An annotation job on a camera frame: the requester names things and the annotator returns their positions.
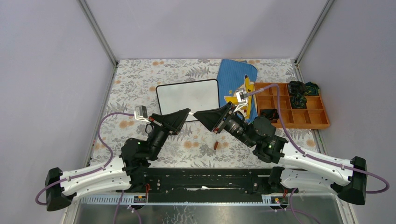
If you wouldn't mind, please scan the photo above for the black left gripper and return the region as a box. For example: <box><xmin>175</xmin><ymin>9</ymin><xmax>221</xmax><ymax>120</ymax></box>
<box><xmin>145</xmin><ymin>109</ymin><xmax>190</xmax><ymax>162</ymax></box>

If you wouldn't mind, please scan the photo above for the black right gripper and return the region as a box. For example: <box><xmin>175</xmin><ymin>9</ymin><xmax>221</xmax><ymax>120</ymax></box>
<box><xmin>193</xmin><ymin>101</ymin><xmax>256</xmax><ymax>147</ymax></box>

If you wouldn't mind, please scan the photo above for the white whiteboard black frame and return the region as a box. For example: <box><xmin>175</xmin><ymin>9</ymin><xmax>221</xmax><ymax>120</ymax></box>
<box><xmin>156</xmin><ymin>79</ymin><xmax>219</xmax><ymax>115</ymax></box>

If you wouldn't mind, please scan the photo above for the black orange cloth roll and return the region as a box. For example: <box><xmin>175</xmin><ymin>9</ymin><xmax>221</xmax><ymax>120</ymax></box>
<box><xmin>260</xmin><ymin>109</ymin><xmax>279</xmax><ymax>123</ymax></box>

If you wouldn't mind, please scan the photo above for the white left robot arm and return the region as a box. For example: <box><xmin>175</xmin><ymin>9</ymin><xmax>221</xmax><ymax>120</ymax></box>
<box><xmin>41</xmin><ymin>105</ymin><xmax>191</xmax><ymax>211</ymax></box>

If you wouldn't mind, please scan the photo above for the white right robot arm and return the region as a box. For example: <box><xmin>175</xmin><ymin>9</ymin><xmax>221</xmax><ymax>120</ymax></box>
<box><xmin>193</xmin><ymin>103</ymin><xmax>367</xmax><ymax>205</ymax></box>

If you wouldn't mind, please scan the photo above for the floral tablecloth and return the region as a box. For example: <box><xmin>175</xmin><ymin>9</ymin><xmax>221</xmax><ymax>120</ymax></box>
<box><xmin>90</xmin><ymin>58</ymin><xmax>322</xmax><ymax>169</ymax></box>

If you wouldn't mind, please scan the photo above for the blue Pikachu cloth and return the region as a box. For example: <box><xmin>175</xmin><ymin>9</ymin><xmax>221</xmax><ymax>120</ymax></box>
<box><xmin>217</xmin><ymin>59</ymin><xmax>258</xmax><ymax>107</ymax></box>

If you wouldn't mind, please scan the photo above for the dark patterned cloth roll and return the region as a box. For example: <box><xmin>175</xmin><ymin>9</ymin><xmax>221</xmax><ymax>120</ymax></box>
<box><xmin>287</xmin><ymin>81</ymin><xmax>306</xmax><ymax>96</ymax></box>
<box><xmin>304</xmin><ymin>82</ymin><xmax>320</xmax><ymax>96</ymax></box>
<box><xmin>290</xmin><ymin>95</ymin><xmax>307</xmax><ymax>109</ymax></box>

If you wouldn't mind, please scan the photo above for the orange compartment tray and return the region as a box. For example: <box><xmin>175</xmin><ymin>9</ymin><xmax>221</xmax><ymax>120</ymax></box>
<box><xmin>254</xmin><ymin>83</ymin><xmax>330</xmax><ymax>129</ymax></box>

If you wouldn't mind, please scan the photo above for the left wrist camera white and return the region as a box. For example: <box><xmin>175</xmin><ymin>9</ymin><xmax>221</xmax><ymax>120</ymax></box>
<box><xmin>134</xmin><ymin>105</ymin><xmax>149</xmax><ymax>122</ymax></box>

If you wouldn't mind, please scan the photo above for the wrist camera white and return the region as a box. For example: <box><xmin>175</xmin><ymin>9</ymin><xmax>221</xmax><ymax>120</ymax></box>
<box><xmin>234</xmin><ymin>88</ymin><xmax>248</xmax><ymax>112</ymax></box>
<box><xmin>134</xmin><ymin>105</ymin><xmax>149</xmax><ymax>122</ymax></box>

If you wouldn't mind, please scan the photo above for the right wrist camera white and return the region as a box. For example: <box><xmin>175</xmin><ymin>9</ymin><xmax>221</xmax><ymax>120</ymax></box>
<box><xmin>234</xmin><ymin>88</ymin><xmax>248</xmax><ymax>112</ymax></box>

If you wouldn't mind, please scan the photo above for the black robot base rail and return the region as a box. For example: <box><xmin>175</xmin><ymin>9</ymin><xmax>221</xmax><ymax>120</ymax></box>
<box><xmin>74</xmin><ymin>167</ymin><xmax>349</xmax><ymax>206</ymax></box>

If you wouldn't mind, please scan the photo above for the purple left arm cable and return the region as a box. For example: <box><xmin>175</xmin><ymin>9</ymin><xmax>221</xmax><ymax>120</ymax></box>
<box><xmin>35</xmin><ymin>112</ymin><xmax>137</xmax><ymax>224</ymax></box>

